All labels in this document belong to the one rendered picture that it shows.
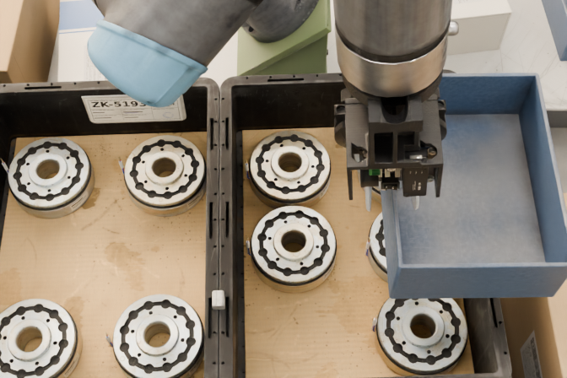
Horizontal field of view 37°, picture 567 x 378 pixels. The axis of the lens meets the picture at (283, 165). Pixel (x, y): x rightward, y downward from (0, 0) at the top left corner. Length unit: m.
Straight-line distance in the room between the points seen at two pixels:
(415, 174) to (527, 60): 0.80
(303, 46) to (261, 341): 0.44
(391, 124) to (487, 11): 0.79
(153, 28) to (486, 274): 0.36
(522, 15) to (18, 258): 0.88
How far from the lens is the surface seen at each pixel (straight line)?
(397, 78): 0.56
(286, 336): 1.02
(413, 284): 0.76
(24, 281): 1.09
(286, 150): 1.08
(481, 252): 0.82
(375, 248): 1.03
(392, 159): 0.62
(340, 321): 1.03
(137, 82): 0.58
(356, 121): 0.65
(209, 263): 0.95
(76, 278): 1.07
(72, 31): 1.33
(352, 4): 0.52
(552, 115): 1.33
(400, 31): 0.52
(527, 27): 1.47
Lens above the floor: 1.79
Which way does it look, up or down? 60 degrees down
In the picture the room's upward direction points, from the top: 1 degrees counter-clockwise
